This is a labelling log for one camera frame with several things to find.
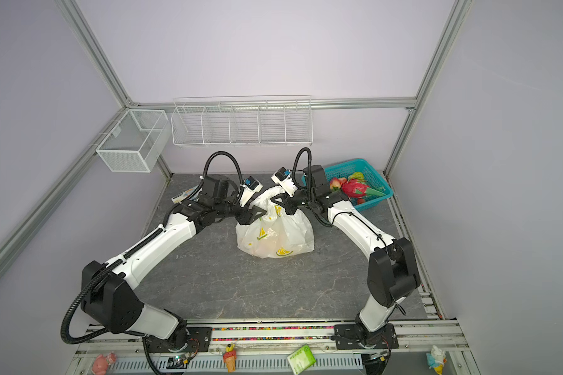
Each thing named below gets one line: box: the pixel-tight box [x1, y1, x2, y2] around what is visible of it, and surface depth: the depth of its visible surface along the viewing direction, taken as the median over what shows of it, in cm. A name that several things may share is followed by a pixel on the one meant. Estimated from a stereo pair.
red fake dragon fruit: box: [341, 178, 386, 199], surface depth 107 cm
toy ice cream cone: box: [223, 342, 237, 373], surface depth 71 cm
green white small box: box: [286, 345, 316, 375], surface depth 70 cm
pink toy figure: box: [92, 352, 118, 375], surface depth 69 cm
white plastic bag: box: [235, 186, 316, 258], surface depth 84 cm
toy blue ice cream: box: [426, 345, 447, 375], surface depth 69 cm
